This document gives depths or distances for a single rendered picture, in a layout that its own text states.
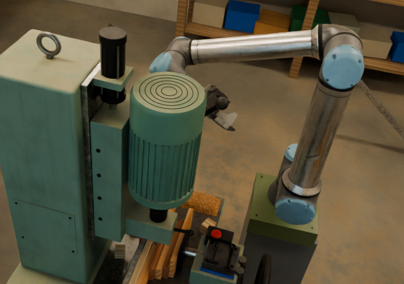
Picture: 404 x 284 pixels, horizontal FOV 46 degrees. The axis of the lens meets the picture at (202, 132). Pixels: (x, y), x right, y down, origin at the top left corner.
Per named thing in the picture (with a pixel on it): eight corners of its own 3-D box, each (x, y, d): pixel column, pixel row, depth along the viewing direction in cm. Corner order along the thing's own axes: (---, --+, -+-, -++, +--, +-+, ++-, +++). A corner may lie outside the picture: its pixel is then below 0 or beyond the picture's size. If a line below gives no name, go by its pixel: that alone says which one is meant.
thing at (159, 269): (160, 280, 139) (161, 270, 136) (154, 278, 139) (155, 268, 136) (178, 231, 153) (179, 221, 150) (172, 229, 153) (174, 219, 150)
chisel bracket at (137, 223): (169, 249, 137) (171, 230, 132) (123, 236, 139) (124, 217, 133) (176, 230, 143) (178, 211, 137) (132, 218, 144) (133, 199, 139)
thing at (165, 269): (167, 279, 139) (168, 268, 136) (161, 277, 139) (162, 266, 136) (184, 230, 154) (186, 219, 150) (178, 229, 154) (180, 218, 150)
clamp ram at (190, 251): (199, 277, 140) (202, 259, 135) (175, 270, 141) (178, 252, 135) (206, 253, 147) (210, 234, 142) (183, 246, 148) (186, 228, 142)
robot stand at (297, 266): (236, 251, 260) (255, 180, 226) (290, 263, 258) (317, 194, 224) (228, 299, 237) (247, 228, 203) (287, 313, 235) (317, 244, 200)
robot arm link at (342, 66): (312, 201, 193) (373, 36, 145) (309, 234, 179) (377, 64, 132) (275, 192, 194) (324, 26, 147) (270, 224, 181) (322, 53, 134)
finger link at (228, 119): (245, 118, 139) (225, 102, 144) (231, 133, 138) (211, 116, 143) (248, 123, 141) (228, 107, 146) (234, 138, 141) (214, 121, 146)
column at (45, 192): (85, 286, 145) (72, 94, 100) (18, 267, 148) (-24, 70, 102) (113, 231, 162) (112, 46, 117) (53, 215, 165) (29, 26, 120)
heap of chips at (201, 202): (216, 216, 160) (217, 210, 158) (181, 207, 161) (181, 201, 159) (221, 198, 166) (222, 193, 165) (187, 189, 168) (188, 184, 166)
